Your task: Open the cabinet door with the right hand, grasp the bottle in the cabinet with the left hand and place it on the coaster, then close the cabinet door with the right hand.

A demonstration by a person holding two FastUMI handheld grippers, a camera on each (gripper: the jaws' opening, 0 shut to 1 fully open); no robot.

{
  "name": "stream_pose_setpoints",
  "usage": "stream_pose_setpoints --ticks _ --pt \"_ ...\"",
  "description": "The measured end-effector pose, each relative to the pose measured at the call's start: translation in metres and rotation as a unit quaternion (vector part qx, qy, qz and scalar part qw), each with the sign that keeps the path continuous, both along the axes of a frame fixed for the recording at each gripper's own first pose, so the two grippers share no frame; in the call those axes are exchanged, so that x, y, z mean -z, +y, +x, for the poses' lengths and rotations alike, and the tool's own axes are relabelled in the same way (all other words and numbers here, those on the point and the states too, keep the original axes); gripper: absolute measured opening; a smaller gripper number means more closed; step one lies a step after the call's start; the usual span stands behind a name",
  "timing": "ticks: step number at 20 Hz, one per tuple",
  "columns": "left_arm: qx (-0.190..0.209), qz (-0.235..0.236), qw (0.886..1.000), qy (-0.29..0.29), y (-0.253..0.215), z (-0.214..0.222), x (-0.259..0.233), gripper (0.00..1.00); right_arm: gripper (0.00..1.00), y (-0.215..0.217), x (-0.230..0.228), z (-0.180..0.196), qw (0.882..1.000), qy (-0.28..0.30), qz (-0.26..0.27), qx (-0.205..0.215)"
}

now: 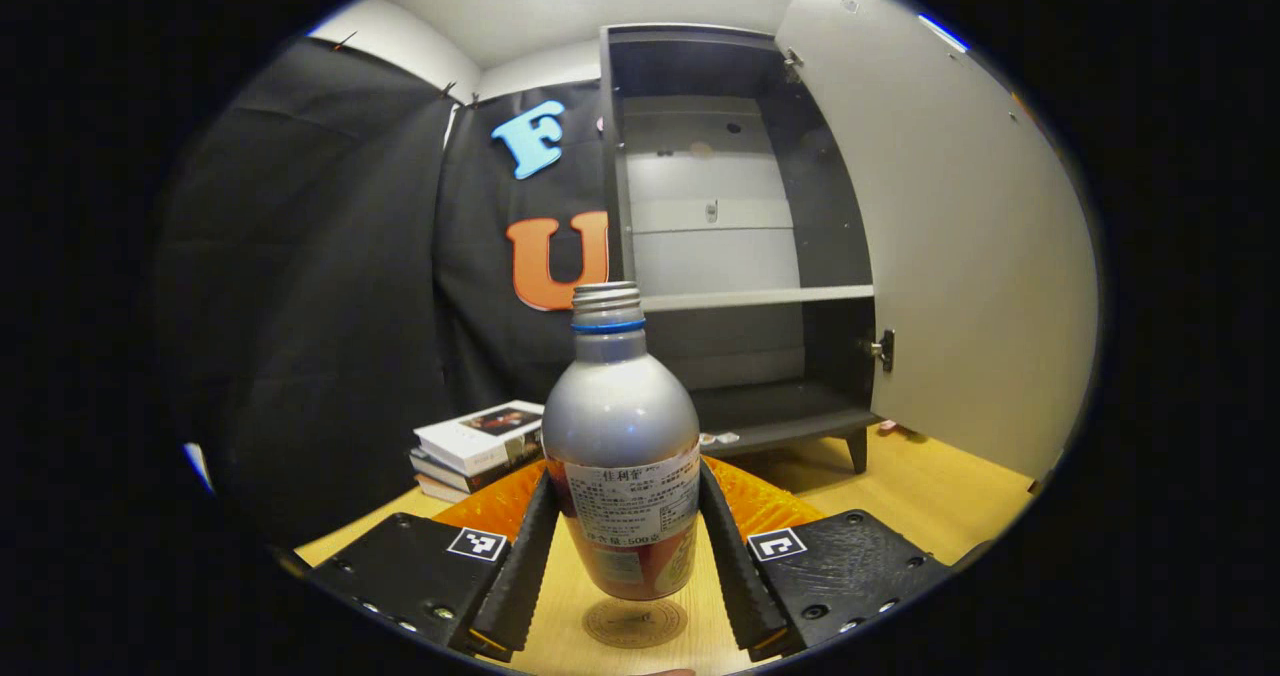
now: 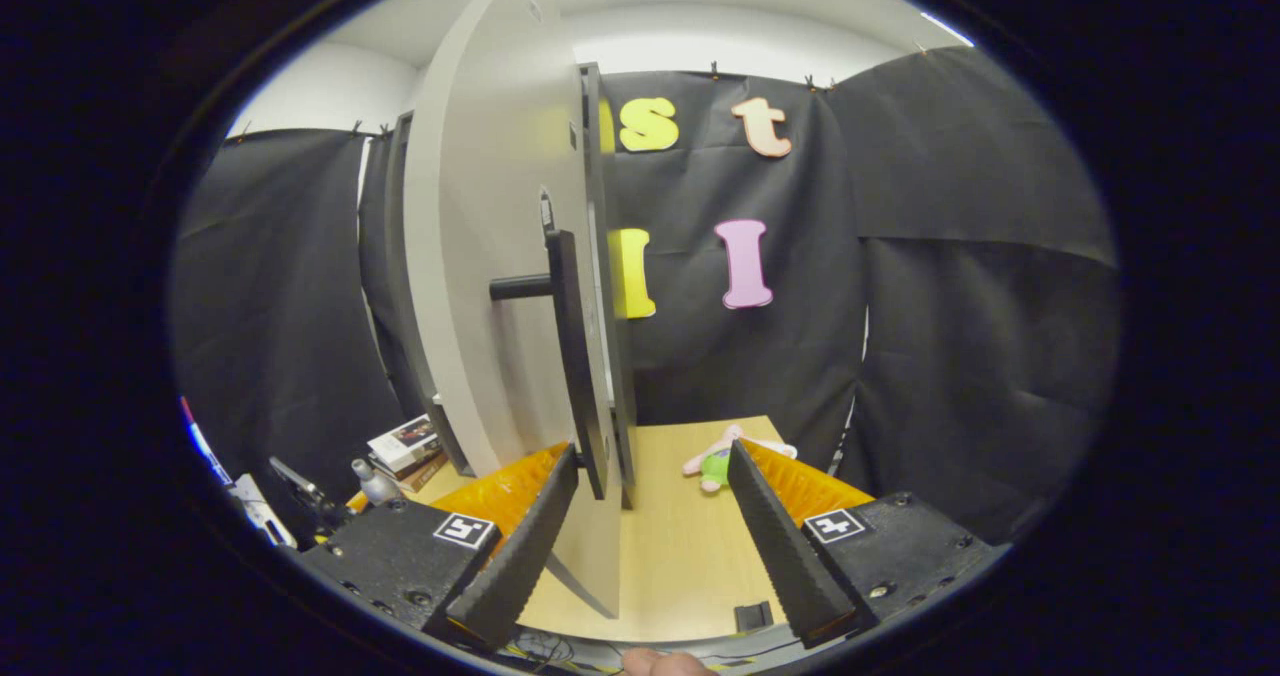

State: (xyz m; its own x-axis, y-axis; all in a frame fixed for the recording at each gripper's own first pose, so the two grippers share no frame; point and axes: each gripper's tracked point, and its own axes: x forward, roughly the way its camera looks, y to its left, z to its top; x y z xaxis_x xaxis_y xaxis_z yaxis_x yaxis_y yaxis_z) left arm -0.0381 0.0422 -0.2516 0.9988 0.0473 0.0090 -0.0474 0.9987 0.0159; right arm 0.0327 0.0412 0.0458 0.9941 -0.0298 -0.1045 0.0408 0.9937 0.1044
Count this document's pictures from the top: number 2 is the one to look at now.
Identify pink and green plush toy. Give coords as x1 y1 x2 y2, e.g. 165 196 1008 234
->
682 423 799 494

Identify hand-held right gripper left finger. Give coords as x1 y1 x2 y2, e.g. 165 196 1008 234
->
298 443 582 651

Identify brown book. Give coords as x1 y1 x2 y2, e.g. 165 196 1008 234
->
398 453 450 494

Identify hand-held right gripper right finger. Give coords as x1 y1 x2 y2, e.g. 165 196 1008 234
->
726 440 998 650

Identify white picture book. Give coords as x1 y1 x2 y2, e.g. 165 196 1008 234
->
366 413 444 474

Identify black backdrop cloth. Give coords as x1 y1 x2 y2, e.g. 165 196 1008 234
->
598 46 1123 547
170 128 406 547

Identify light grey cabinet door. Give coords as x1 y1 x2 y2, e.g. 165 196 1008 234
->
403 0 626 620

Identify black cabinet door handle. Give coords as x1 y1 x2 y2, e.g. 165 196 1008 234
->
488 228 613 502

